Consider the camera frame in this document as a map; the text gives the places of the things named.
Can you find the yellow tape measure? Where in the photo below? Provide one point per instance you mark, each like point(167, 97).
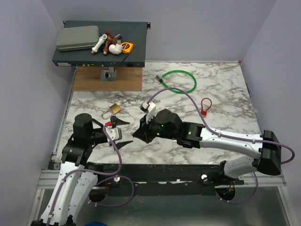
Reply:
point(127, 47)

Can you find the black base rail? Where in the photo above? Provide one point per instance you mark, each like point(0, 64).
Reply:
point(164, 180)

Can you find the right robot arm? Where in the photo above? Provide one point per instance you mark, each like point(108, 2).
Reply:
point(260, 153)

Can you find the red cable lock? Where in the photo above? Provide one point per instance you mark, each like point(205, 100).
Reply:
point(206, 104)

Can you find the grey metal bracket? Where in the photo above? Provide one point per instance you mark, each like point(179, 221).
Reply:
point(108, 74)

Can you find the white pipe fitting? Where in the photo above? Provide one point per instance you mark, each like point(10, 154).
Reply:
point(100, 42)

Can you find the brass padlock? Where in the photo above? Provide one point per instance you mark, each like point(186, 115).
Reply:
point(111, 111)

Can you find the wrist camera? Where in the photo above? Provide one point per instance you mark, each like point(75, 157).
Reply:
point(111, 132)
point(149, 109)

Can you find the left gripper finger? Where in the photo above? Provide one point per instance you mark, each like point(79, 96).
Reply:
point(119, 145)
point(118, 122)

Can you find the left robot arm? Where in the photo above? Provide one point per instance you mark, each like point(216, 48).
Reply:
point(76, 177)

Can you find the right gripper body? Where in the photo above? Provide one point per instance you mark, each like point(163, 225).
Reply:
point(151, 129)

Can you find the brown pipe fitting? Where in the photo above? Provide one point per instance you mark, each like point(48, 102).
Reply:
point(110, 40)

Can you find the green cable lock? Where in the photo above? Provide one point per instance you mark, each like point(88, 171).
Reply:
point(178, 78)

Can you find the wooden board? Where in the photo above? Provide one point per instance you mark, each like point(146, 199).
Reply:
point(89, 79)

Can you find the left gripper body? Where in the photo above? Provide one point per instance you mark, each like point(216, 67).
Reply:
point(97, 137)

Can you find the grey plastic case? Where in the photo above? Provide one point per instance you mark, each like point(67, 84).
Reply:
point(77, 38)

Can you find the white elbow fitting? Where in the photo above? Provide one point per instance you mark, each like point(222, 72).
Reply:
point(115, 49)

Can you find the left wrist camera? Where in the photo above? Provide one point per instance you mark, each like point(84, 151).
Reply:
point(111, 132)

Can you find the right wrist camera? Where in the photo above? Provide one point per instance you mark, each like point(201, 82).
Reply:
point(149, 109)

